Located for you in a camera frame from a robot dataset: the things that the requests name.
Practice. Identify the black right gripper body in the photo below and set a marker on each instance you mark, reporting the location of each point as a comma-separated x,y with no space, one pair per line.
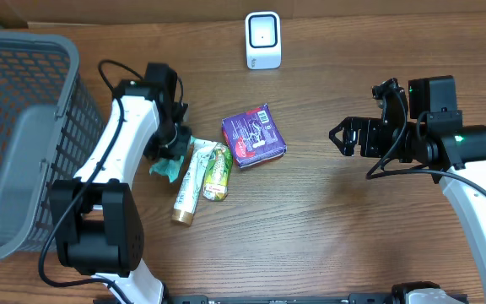
377,139

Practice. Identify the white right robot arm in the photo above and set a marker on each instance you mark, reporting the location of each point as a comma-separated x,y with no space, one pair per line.
421,132

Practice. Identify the purple sanitary pad pack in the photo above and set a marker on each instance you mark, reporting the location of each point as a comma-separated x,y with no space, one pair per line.
253,137

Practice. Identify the green yellow snack pouch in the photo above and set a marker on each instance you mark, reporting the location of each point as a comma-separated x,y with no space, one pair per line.
217,174

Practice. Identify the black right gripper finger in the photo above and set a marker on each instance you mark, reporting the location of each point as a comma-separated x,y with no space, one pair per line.
344,144
344,126

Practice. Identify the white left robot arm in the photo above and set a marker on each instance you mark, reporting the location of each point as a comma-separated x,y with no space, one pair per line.
97,228

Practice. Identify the teal packet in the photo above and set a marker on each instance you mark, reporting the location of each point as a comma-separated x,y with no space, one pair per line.
169,168

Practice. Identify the white tube gold cap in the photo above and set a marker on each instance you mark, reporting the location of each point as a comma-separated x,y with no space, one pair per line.
186,200

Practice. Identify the grey plastic mesh basket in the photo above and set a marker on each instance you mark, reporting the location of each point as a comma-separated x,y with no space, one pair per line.
49,126

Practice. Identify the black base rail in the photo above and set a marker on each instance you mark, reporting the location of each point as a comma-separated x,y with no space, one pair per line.
354,298

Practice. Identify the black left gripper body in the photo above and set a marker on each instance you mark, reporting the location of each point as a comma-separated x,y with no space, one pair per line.
175,137

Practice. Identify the white barcode scanner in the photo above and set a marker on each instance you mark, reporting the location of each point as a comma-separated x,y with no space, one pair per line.
263,40

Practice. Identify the brown cardboard backdrop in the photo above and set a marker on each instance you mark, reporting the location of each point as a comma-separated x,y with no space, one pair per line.
18,13

